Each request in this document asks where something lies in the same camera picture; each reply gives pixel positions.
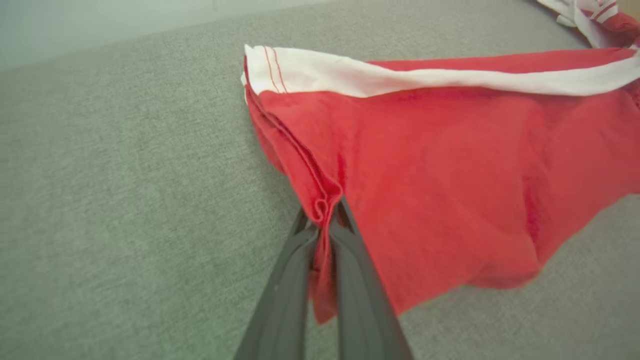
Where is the red number 23 jersey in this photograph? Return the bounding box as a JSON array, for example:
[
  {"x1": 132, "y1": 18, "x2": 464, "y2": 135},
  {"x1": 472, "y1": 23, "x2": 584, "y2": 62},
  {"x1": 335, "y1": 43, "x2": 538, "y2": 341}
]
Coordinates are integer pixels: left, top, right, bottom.
[{"x1": 537, "y1": 0, "x2": 640, "y2": 50}]

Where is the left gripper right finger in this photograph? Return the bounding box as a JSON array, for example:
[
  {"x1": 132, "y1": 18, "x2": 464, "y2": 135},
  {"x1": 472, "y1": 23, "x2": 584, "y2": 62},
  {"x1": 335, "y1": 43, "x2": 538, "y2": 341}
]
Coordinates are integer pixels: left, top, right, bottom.
[{"x1": 328, "y1": 196, "x2": 415, "y2": 360}]

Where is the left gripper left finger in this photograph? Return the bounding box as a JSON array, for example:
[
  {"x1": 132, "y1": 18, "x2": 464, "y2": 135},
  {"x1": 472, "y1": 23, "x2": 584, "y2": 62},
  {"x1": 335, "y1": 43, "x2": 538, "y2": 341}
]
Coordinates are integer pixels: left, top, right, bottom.
[{"x1": 234, "y1": 207, "x2": 321, "y2": 360}]

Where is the grey fabric sofa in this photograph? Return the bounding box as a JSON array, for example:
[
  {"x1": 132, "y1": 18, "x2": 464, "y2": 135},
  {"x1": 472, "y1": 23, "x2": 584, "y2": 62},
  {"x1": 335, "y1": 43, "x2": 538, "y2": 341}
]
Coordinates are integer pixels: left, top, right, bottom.
[{"x1": 0, "y1": 0, "x2": 640, "y2": 360}]

